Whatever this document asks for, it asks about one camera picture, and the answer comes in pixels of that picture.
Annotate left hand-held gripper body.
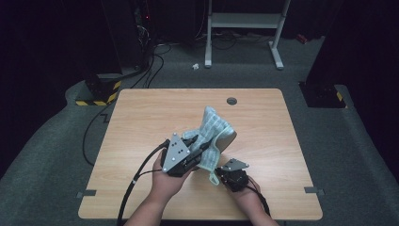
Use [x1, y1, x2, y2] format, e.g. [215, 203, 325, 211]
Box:
[160, 132, 202, 178]

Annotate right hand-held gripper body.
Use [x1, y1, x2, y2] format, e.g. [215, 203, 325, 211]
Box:
[215, 157, 251, 193]

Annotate light blue striped cloth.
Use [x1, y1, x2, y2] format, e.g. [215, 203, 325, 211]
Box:
[182, 105, 236, 186]

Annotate person's right hand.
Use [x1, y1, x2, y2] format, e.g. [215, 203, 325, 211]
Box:
[226, 176, 262, 212]

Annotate person's left hand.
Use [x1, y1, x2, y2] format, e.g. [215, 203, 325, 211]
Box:
[151, 150, 198, 205]

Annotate grey tape strip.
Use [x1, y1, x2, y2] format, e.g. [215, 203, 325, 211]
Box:
[76, 189, 98, 200]
[303, 186, 326, 196]

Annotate black yellow striped base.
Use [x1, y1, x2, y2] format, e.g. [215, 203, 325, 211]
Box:
[74, 73, 122, 107]

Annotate dark equipment rack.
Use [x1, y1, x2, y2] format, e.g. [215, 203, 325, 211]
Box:
[131, 0, 158, 69]

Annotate black base with yellow corner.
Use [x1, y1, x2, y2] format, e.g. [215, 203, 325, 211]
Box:
[298, 82, 348, 109]

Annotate white metal stand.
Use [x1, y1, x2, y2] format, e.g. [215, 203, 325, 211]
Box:
[204, 0, 292, 71]

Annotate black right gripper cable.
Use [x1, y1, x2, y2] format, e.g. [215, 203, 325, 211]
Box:
[246, 182, 272, 218]

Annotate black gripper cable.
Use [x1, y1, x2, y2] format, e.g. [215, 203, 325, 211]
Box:
[116, 139, 170, 226]
[246, 182, 272, 218]

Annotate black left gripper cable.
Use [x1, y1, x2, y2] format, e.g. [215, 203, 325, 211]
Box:
[116, 139, 170, 226]

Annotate bundle of black floor cables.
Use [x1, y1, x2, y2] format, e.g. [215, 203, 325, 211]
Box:
[130, 42, 173, 89]

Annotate black floor cable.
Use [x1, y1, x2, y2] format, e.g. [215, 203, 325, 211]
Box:
[82, 102, 117, 168]

